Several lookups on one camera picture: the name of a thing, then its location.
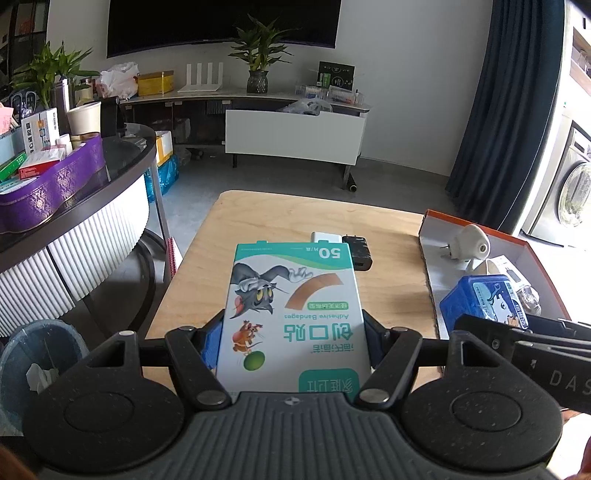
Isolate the purple tin tray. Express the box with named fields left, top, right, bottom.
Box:
left=0, top=136, right=106, bottom=234

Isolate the teal cartoon bandage box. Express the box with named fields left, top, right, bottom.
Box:
left=216, top=240, right=372, bottom=393

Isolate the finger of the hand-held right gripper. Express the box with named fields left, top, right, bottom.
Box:
left=454, top=314, right=591, bottom=365

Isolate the blue cartoon tin box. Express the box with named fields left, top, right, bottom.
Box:
left=438, top=274, right=532, bottom=340

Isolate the silver washing machine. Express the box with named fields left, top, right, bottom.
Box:
left=522, top=115, right=591, bottom=245

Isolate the white paper cup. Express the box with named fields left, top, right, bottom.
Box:
left=67, top=102, right=102, bottom=137

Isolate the round dark-topped coffee table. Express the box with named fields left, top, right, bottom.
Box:
left=0, top=122, right=171, bottom=342

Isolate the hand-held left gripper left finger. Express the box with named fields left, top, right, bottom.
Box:
left=88, top=309, right=232, bottom=410

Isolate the dark blue curtain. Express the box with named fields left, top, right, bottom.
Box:
left=445, top=0, right=566, bottom=234

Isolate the leafy bamboo plant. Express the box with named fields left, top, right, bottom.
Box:
left=11, top=41, right=100, bottom=109

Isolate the black television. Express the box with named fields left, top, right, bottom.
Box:
left=106, top=0, right=342, bottom=58

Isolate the red notebook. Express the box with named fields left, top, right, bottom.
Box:
left=165, top=236, right=180, bottom=283

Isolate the white and blue medicine box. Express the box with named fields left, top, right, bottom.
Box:
left=21, top=107, right=61, bottom=154

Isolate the green and black box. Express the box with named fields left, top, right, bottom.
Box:
left=318, top=61, right=355, bottom=90

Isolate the red and white medicine box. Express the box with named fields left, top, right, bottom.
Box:
left=18, top=148, right=65, bottom=180

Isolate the white plastic bag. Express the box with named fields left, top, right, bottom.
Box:
left=99, top=62, right=139, bottom=99

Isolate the clear acrylic organizer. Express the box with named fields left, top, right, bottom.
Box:
left=295, top=83, right=365, bottom=104

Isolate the blue plastic bag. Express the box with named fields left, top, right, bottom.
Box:
left=145, top=154, right=181, bottom=201

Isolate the yellow tin box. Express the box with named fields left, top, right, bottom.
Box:
left=137, top=70, right=175, bottom=97

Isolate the green medicine box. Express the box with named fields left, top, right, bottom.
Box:
left=0, top=154, right=28, bottom=182

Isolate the black charger adapter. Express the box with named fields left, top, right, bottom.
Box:
left=344, top=234, right=374, bottom=271

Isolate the white wall plug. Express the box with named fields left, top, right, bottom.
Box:
left=441, top=224, right=490, bottom=261

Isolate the white cardboard box orange tape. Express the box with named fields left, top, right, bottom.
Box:
left=154, top=130, right=175, bottom=167

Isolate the white television console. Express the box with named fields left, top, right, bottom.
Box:
left=117, top=88, right=372, bottom=181

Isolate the white ribbed packet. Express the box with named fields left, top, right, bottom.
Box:
left=489, top=256, right=529, bottom=284

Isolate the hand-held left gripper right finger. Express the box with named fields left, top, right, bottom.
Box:
left=353, top=309, right=504, bottom=403

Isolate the silver thermos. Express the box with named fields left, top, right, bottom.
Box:
left=50, top=79, right=77, bottom=123

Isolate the trash bin with bag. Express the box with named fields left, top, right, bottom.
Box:
left=0, top=320, right=90, bottom=437

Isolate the white router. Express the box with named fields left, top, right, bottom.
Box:
left=178, top=63, right=225, bottom=94

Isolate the potted plant in vase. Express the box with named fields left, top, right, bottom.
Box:
left=231, top=16, right=296, bottom=93

